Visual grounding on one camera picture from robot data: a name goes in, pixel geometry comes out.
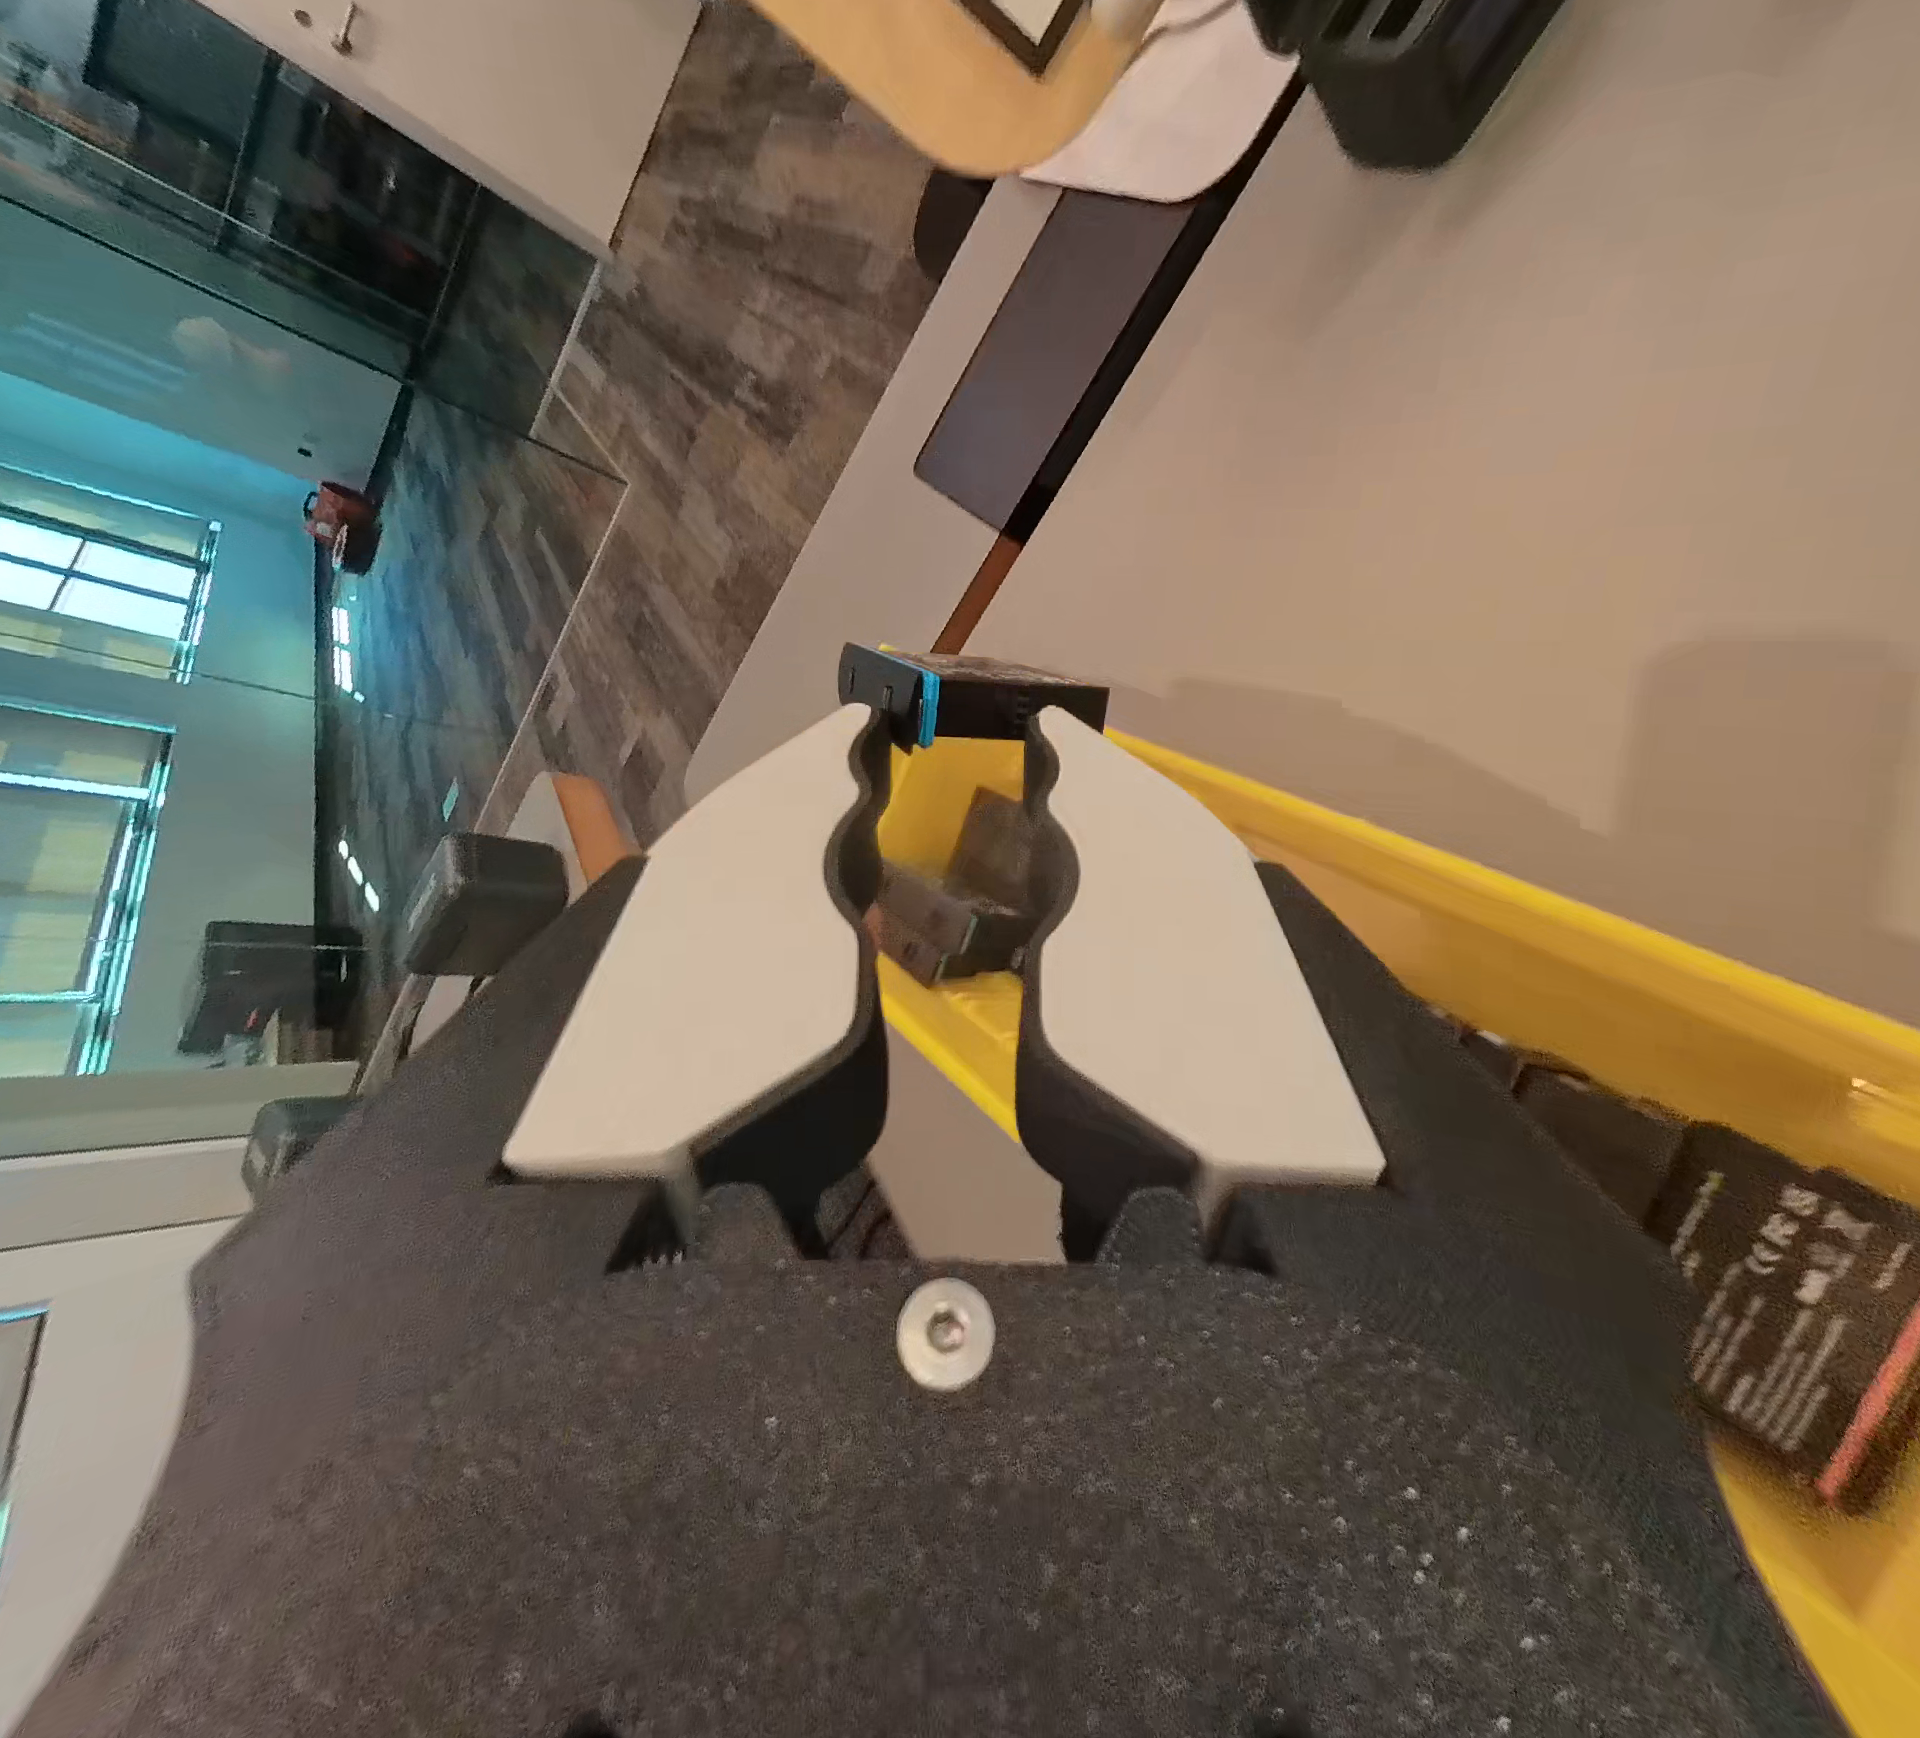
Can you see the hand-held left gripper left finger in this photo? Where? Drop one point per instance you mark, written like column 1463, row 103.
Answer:
column 692, row 989

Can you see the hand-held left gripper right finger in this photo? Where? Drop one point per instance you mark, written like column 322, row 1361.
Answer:
column 1202, row 989

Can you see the yellow plastic bin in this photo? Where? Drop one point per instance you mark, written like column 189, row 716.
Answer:
column 1353, row 899

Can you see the black battery blue stripe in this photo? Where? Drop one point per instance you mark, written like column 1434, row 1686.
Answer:
column 962, row 695

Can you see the row of black batteries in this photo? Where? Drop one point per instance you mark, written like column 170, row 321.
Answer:
column 1786, row 1274

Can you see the red fire extinguisher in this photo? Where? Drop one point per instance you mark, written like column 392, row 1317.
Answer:
column 348, row 528

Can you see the wooden work table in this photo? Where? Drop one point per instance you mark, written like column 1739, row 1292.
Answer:
column 151, row 1317

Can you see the dark flat mat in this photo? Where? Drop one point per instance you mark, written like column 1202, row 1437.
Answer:
column 1065, row 359

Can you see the white base mat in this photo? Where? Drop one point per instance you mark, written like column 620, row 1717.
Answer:
column 1202, row 88

